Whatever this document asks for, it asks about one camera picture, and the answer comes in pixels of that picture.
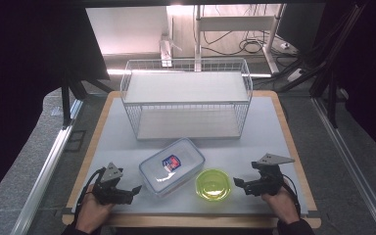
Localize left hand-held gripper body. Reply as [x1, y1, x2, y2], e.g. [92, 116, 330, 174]
[92, 162, 135, 206]

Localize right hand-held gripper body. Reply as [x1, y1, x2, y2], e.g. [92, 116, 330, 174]
[243, 153, 296, 197]

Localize green plastic bowl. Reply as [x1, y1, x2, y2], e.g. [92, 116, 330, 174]
[194, 167, 232, 202]

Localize clear plastic food container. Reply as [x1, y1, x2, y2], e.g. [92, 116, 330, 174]
[139, 137, 206, 198]

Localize white wire shelf rack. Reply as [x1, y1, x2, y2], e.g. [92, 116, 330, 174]
[119, 58, 254, 141]

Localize person's right hand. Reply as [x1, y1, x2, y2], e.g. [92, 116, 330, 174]
[260, 185, 300, 224]

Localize person's left hand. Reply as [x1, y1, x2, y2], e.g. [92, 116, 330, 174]
[74, 184, 116, 234]

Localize grey table mat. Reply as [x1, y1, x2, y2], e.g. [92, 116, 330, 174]
[71, 96, 308, 216]

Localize wooden table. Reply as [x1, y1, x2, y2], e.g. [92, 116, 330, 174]
[62, 90, 322, 229]

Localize black metal stand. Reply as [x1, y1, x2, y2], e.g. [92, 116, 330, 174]
[59, 72, 114, 129]
[278, 3, 368, 129]

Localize white power strip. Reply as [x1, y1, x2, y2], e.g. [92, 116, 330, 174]
[287, 68, 306, 83]

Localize black curtain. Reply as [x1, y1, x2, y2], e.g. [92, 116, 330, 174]
[322, 0, 376, 165]
[0, 0, 111, 212]

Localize white panel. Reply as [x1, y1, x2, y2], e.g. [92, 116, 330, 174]
[86, 7, 170, 56]

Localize dark monitor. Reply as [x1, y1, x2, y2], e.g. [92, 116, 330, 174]
[275, 3, 326, 53]

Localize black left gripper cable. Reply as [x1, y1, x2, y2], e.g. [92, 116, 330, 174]
[74, 166, 107, 216]

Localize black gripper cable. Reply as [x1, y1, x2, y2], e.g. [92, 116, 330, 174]
[74, 166, 107, 216]
[282, 181, 302, 217]

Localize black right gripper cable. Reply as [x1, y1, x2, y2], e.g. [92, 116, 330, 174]
[282, 181, 302, 217]

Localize aluminium rail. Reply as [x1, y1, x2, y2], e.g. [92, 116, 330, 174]
[310, 97, 376, 235]
[10, 98, 85, 235]

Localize black floor cables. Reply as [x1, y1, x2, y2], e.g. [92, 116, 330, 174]
[201, 29, 277, 57]

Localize white desk frame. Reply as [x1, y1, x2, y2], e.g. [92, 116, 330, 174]
[194, 3, 287, 75]

